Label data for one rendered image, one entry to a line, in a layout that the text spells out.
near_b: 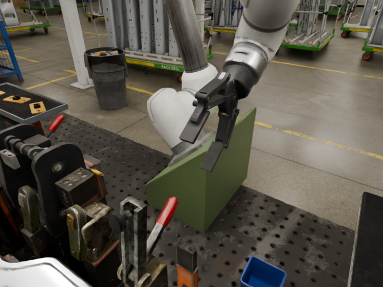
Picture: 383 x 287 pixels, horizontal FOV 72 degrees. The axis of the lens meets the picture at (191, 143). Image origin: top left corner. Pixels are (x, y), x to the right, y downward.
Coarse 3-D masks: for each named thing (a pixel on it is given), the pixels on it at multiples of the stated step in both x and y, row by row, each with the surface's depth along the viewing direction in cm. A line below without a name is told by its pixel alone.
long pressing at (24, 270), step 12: (0, 264) 54; (12, 264) 54; (24, 264) 54; (36, 264) 54; (48, 264) 54; (60, 264) 54; (0, 276) 52; (12, 276) 52; (24, 276) 52; (36, 276) 52; (48, 276) 52; (60, 276) 52; (72, 276) 52
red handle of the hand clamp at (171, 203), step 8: (168, 200) 49; (176, 200) 49; (168, 208) 49; (160, 216) 48; (168, 216) 48; (160, 224) 48; (152, 232) 48; (160, 232) 48; (152, 240) 47; (152, 248) 47
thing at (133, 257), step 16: (128, 208) 40; (144, 208) 39; (112, 224) 37; (128, 224) 42; (144, 224) 40; (128, 240) 43; (144, 240) 42; (128, 256) 44; (144, 256) 43; (128, 272) 46; (144, 272) 45
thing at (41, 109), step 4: (32, 104) 83; (36, 104) 81; (40, 104) 83; (32, 108) 80; (36, 108) 80; (40, 108) 80; (44, 108) 80; (32, 112) 78; (36, 112) 78; (40, 112) 78
